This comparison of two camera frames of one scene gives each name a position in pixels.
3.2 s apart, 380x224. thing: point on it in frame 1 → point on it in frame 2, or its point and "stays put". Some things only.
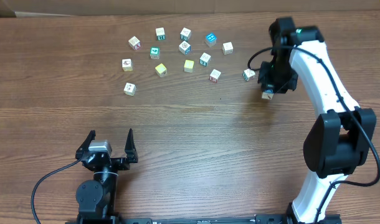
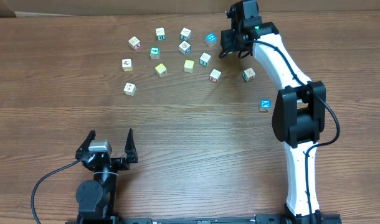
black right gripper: [268, 83] → [228, 43]
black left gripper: [129, 150] stays put
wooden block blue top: [266, 93] → [265, 103]
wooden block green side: [248, 73] stays put
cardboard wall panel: [5, 9] stays put
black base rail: [280, 218] stays put
